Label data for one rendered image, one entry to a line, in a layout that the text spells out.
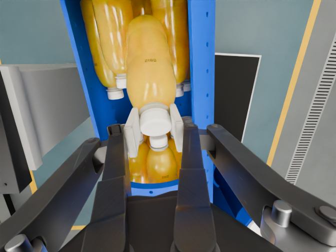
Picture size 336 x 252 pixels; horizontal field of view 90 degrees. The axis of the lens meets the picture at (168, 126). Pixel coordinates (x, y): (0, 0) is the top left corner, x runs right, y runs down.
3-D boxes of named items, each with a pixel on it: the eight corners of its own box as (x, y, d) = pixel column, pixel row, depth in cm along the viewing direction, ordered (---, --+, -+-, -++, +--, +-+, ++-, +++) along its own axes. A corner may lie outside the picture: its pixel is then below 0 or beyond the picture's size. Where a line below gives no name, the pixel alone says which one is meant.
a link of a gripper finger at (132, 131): (137, 157, 15) (129, 158, 15) (141, 129, 22) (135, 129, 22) (131, 127, 14) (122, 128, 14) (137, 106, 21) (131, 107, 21)
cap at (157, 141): (149, 142, 39) (148, 135, 38) (165, 139, 40) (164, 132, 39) (151, 150, 35) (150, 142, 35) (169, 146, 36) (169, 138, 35)
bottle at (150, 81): (164, 51, 34) (179, 129, 25) (129, 52, 34) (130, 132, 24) (166, 13, 28) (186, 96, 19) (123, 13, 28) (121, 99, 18)
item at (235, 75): (179, 195, 191) (181, 206, 177) (191, 52, 139) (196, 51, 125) (223, 194, 196) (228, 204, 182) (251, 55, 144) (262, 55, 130)
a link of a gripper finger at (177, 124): (174, 122, 14) (183, 122, 14) (169, 103, 21) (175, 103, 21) (177, 153, 16) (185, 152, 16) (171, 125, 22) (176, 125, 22)
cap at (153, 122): (168, 122, 23) (170, 134, 22) (140, 124, 23) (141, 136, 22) (171, 104, 20) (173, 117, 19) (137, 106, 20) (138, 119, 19)
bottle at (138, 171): (153, 186, 52) (145, 131, 45) (162, 201, 46) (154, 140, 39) (130, 194, 50) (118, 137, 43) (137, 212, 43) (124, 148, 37)
